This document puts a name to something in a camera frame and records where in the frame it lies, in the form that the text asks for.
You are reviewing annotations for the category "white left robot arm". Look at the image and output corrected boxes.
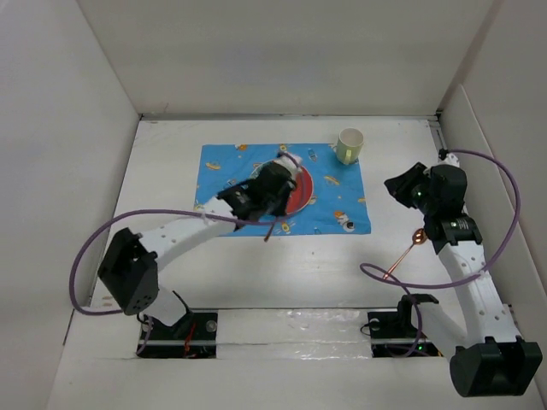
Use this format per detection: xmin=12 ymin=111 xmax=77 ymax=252
xmin=98 ymin=156 xmax=301 ymax=339

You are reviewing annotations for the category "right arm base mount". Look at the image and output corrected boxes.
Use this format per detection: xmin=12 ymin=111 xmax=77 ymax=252
xmin=360 ymin=296 xmax=442 ymax=358

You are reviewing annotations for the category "blue patterned placemat cloth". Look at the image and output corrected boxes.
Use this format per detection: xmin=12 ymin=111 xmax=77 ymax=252
xmin=194 ymin=143 xmax=372 ymax=237

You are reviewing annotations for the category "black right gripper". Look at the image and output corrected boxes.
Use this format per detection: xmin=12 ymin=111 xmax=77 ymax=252
xmin=383 ymin=161 xmax=438 ymax=215

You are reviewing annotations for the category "copper fork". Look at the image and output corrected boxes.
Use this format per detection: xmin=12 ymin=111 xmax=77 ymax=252
xmin=263 ymin=217 xmax=279 ymax=243

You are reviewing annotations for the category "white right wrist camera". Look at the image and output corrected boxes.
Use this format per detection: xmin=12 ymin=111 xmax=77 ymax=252
xmin=438 ymin=149 xmax=461 ymax=168

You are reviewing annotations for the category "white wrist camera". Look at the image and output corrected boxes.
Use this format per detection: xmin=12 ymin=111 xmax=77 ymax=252
xmin=274 ymin=151 xmax=303 ymax=177
xmin=438 ymin=149 xmax=461 ymax=168

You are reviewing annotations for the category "light green mug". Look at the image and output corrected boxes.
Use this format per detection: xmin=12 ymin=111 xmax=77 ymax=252
xmin=334 ymin=128 xmax=364 ymax=166

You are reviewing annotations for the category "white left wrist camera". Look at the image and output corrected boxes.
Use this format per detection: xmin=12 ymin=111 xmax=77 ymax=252
xmin=274 ymin=151 xmax=303 ymax=177

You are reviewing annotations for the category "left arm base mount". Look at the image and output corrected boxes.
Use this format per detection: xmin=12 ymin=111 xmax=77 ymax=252
xmin=136 ymin=309 xmax=219 ymax=360

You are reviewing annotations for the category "copper spoon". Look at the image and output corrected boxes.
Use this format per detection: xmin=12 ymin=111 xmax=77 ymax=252
xmin=383 ymin=228 xmax=428 ymax=280

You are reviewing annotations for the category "red and teal plate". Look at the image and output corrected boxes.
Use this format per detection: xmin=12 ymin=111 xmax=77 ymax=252
xmin=250 ymin=160 xmax=314 ymax=214

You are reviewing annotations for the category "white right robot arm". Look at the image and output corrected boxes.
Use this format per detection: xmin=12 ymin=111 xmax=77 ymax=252
xmin=385 ymin=162 xmax=543 ymax=397

